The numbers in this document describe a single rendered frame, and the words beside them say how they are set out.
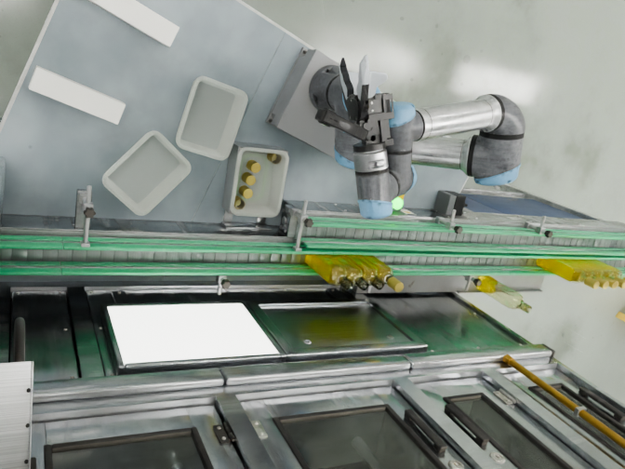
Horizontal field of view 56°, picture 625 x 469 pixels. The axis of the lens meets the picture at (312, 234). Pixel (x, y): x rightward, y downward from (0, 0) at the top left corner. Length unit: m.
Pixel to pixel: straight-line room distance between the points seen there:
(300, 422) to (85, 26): 1.19
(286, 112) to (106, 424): 1.04
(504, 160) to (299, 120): 0.65
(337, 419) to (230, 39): 1.14
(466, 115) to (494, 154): 0.19
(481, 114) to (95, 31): 1.06
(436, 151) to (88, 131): 1.00
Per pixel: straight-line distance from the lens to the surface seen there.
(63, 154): 1.84
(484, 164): 1.65
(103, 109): 1.77
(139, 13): 1.76
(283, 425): 1.41
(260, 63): 1.92
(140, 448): 1.30
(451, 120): 1.45
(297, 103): 1.87
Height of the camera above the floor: 2.55
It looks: 58 degrees down
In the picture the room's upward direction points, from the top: 128 degrees clockwise
